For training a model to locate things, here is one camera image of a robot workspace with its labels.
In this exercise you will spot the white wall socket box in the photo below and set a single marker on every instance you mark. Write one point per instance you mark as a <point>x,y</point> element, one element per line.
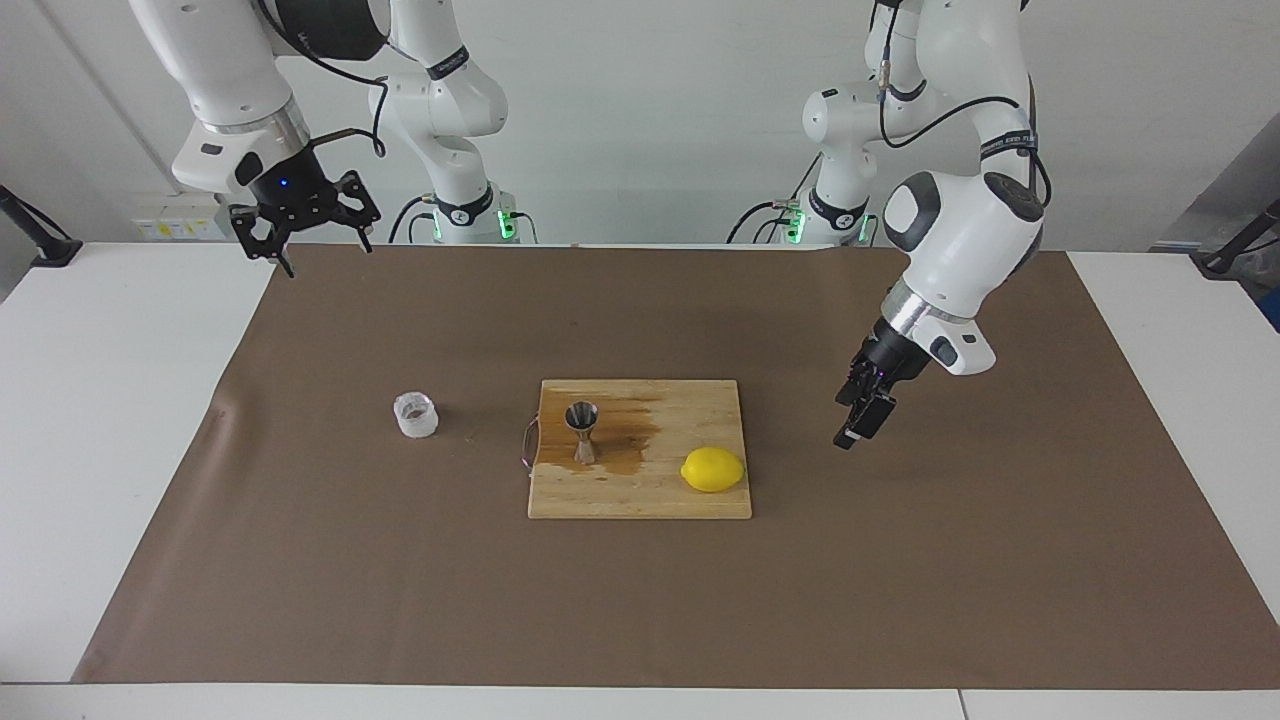
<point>170,225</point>

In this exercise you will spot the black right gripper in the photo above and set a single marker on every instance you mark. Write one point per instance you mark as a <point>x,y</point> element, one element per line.
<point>285,185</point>

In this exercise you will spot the brown paper table mat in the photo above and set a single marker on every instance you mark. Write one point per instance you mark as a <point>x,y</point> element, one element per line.
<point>400,580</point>

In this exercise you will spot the clear plastic cup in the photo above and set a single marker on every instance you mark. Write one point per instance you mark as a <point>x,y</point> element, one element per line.
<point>416,417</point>

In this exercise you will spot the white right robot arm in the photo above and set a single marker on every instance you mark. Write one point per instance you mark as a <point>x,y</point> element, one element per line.
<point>210,60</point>

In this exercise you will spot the yellow lemon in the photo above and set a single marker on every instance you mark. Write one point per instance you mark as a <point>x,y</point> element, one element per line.
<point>713,470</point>

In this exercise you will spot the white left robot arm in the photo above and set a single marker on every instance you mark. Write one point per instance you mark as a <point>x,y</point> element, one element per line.
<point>970,240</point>

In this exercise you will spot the wooden cutting board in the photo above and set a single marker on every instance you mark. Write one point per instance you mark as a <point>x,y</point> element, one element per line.
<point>640,490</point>

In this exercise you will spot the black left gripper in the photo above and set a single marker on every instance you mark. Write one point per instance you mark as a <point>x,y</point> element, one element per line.
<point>890,355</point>

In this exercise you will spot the black clamp stand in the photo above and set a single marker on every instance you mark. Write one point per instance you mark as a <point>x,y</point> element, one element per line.
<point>1215,262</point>
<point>55,250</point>

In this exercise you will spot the steel double jigger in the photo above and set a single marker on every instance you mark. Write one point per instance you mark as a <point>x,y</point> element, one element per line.
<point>582,418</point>

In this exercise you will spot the blue object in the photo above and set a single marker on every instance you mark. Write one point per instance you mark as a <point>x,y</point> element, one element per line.
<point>1273,308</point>

